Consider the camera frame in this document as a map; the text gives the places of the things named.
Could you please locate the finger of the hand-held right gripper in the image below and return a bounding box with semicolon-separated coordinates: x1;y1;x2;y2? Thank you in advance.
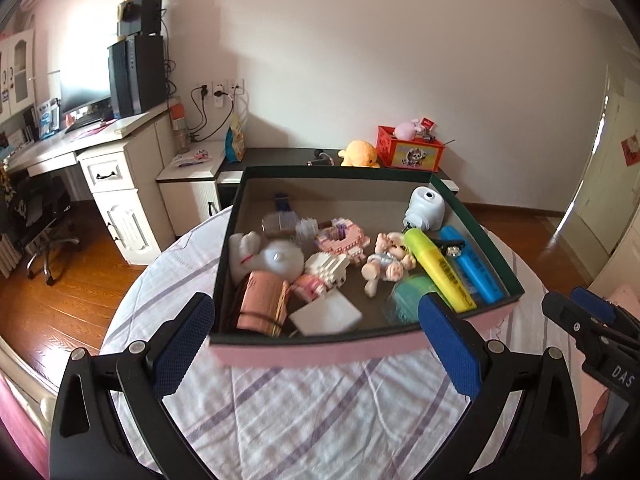
541;290;626;356
571;286;640;336

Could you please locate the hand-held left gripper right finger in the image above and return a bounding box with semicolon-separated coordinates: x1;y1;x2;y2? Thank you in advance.
417;291;583;480

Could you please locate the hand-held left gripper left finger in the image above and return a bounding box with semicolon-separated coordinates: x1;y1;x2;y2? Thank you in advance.
49;291;217;480

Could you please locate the teal facial brush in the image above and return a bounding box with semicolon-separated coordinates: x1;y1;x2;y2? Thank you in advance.
387;275;441;323

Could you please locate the yellow highlighter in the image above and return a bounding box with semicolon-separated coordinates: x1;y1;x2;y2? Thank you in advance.
404;227;477;313

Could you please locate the blue highlighter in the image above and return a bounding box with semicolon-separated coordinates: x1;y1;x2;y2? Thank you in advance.
439;225;503;305

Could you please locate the pink wallet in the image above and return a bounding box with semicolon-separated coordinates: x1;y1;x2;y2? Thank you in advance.
235;271;292;336

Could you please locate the baby doll figure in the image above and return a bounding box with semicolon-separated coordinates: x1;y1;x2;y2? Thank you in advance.
361;231;417;298

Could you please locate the white plush figure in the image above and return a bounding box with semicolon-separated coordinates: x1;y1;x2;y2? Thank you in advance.
229;231;266;281

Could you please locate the pearl white ball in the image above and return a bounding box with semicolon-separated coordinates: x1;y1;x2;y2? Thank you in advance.
262;240;304;281

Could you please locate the white charger plug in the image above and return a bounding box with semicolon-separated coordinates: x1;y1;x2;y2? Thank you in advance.
289;291;363;337

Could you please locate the pink storage box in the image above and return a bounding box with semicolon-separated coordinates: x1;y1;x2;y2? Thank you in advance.
207;165;526;368

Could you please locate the white toy camera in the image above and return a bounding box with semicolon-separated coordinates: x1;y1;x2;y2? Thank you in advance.
404;186;446;231

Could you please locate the white block toy cat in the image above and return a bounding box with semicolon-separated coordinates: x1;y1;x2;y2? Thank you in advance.
292;252;351;301

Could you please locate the pink block toy house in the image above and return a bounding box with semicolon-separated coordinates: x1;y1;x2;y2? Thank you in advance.
315;217;368;266

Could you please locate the blue perfume bottle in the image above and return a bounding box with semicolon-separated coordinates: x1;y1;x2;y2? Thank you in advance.
262;192;296;238

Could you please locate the person's right hand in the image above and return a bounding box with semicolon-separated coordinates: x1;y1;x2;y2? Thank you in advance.
582;390;613;473

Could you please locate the white door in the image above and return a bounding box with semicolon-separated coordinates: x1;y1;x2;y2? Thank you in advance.
557;65;640;256

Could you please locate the round table with striped cloth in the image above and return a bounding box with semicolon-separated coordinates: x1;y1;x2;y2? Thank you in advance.
100;205;591;480

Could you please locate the white side cabinet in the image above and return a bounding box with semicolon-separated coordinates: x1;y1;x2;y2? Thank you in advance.
156;140;231;241

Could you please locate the red door decoration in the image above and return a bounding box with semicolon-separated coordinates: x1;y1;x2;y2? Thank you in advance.
620;135;640;167

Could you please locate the white desk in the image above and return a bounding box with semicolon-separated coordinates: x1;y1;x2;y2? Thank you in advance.
0;97;181;266

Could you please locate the pink fleece blanket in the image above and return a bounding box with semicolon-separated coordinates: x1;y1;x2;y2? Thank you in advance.
0;360;56;480

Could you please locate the pink packet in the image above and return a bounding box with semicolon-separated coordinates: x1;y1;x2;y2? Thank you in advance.
172;149;213;167

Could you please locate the black office chair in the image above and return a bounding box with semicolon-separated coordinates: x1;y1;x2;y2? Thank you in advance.
0;170;81;286

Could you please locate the red toy box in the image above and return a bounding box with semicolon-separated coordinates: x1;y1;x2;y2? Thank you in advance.
376;125;446;173

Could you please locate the blue snack bag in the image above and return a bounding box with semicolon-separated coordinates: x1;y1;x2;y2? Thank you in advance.
222;114;248;163

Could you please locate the low black cabinet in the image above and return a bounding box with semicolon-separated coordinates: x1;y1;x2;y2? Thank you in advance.
217;147;461;196

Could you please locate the yellow plush toy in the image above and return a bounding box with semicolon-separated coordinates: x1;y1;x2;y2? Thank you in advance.
340;140;381;168

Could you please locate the orange capped bottle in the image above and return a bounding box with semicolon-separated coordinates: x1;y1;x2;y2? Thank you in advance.
171;104;190;153

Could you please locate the pink plush toy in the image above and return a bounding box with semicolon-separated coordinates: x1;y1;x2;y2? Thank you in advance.
392;119;423;141

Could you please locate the blue box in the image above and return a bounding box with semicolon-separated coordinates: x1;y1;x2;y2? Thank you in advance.
35;100;61;138

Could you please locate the computer monitor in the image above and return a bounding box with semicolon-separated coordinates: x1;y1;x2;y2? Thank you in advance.
59;57;112;121

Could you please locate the black computer tower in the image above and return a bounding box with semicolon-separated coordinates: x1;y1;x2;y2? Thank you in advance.
107;34;167;120

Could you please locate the white hutch cabinet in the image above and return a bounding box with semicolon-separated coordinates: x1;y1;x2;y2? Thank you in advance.
0;27;36;118

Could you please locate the black speaker stack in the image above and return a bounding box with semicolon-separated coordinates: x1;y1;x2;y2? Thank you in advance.
117;0;163;38

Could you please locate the black power cable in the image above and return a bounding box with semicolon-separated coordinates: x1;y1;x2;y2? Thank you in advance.
189;85;236;143

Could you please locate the white wall socket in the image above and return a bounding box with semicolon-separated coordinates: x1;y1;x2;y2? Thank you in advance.
197;78;246;96

